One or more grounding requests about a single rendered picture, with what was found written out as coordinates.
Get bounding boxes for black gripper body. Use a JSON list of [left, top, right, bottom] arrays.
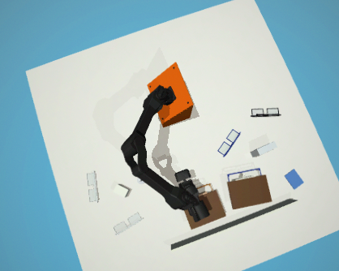
[[174, 169, 192, 216]]

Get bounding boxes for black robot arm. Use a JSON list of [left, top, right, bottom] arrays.
[[121, 85, 210, 222]]

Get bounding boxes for black-framed glasses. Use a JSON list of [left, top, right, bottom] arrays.
[[251, 108, 281, 117]]

